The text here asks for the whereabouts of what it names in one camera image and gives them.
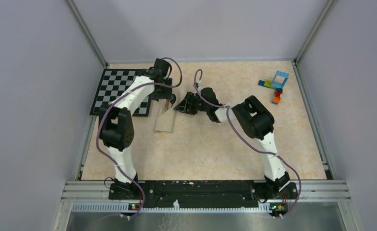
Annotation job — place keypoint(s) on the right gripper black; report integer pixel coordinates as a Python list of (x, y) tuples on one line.
[(185, 107)]

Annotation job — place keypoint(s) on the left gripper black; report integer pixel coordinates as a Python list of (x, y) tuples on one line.
[(167, 95)]

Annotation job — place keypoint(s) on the beige cloth napkin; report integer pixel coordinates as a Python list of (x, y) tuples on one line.
[(165, 121)]

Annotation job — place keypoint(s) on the black spoon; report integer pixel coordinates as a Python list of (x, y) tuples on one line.
[(172, 100)]

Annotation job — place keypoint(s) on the iridescent rainbow knife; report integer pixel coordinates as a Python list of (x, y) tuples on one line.
[(166, 106)]

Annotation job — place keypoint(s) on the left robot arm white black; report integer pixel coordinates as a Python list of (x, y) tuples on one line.
[(116, 129)]

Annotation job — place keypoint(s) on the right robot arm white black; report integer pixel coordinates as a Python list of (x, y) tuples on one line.
[(256, 122)]

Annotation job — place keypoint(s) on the black white checkerboard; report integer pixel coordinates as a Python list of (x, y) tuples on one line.
[(113, 83)]

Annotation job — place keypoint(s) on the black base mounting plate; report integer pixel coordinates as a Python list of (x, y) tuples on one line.
[(201, 193)]

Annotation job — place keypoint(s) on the colourful toy brick structure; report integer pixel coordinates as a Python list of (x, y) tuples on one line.
[(277, 84)]

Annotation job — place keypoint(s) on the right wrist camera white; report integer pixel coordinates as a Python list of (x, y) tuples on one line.
[(198, 87)]

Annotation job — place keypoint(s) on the white slotted cable duct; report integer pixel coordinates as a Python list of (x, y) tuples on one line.
[(121, 207)]

